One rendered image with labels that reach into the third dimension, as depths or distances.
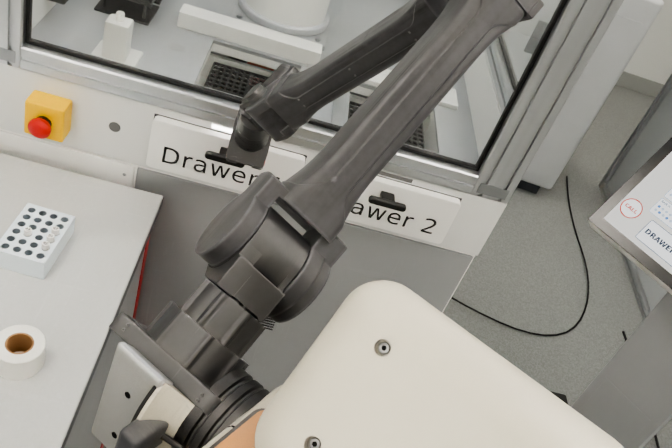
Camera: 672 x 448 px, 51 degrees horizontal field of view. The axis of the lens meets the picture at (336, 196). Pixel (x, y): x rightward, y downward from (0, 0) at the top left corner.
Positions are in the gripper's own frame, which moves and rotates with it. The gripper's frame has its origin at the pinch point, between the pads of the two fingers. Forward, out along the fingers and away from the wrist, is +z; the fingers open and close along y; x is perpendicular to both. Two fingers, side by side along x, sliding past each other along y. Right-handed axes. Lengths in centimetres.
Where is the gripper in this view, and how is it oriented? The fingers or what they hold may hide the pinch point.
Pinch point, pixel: (247, 152)
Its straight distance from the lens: 130.7
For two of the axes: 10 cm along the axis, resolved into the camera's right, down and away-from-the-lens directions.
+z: -2.0, 2.5, 9.5
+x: -9.6, -2.6, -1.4
